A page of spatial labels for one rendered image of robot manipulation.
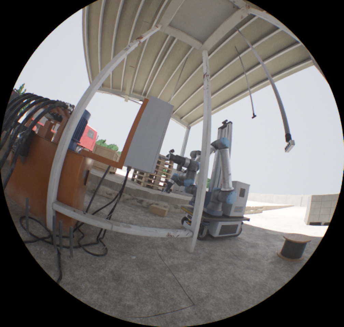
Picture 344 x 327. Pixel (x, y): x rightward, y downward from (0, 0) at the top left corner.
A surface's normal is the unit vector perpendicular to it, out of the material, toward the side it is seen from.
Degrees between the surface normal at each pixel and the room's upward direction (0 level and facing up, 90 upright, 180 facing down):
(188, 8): 180
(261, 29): 172
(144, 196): 88
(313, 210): 90
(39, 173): 90
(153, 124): 90
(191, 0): 180
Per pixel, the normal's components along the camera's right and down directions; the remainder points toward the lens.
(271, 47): -0.37, 0.88
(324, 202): -0.83, -0.33
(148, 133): 0.41, -0.12
